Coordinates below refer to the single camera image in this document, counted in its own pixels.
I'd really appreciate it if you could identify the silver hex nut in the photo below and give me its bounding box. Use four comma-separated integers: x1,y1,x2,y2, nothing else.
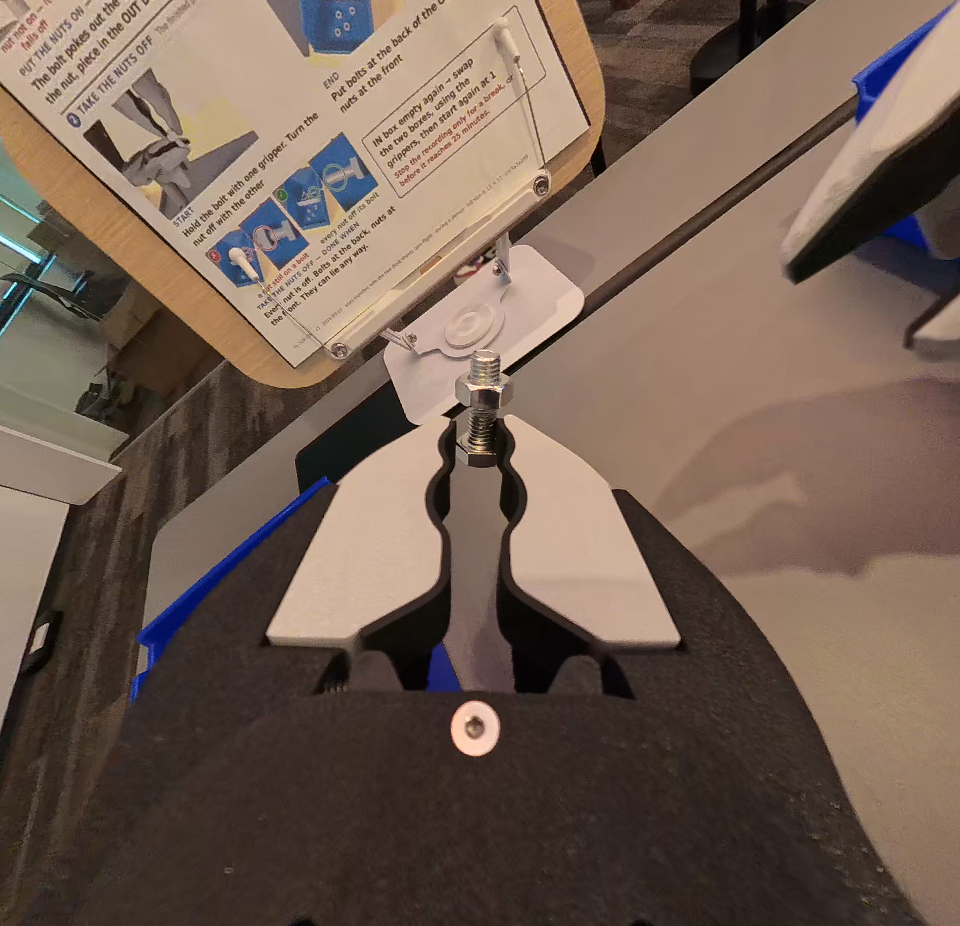
455,374,516,411

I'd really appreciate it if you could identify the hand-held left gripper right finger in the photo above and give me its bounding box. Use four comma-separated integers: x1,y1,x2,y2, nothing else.
496,414,682,692

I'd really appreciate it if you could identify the black floor box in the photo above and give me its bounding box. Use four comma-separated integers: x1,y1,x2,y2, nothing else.
21,609,67,678

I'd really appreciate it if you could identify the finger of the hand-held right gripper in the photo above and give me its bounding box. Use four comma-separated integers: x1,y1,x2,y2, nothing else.
903,279,960,351
780,7,960,285

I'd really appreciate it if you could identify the silver hex bolt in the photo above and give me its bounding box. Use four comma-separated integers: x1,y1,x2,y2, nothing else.
450,350,516,469

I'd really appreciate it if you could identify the black framed easel board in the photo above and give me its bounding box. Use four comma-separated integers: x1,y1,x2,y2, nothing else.
688,0,862,98

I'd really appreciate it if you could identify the blue plastic parts bin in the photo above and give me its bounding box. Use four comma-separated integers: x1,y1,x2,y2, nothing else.
852,3,960,261
129,476,462,705

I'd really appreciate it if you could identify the brown cardboard box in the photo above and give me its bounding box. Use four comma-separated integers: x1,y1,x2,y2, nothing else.
97,284,226,398

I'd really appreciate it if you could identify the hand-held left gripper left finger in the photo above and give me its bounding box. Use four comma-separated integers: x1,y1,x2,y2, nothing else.
266,416,453,692

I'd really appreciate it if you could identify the instruction sheet on stand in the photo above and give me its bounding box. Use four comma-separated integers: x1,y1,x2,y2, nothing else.
0,0,607,426

